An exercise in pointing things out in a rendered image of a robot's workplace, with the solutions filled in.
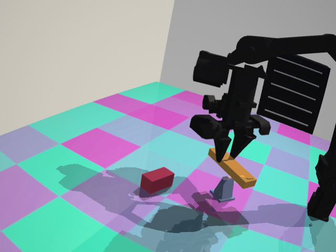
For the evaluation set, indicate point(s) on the orange bar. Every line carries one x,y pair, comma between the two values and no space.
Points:
236,171

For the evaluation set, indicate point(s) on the red rectangular bar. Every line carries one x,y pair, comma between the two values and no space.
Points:
157,179

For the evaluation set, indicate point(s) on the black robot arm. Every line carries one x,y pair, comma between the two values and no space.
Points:
213,70

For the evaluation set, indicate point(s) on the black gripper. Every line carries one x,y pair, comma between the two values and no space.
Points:
237,116

